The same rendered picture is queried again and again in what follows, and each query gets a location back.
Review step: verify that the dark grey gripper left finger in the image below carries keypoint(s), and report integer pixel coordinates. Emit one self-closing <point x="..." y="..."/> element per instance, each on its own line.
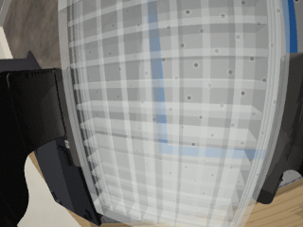
<point x="33" y="112"/>

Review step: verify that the blue tape outline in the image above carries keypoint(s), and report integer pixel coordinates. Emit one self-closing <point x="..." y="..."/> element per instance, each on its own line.
<point x="293" y="34"/>

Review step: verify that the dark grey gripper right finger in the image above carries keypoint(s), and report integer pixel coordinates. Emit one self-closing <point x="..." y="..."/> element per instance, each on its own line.
<point x="288" y="154"/>

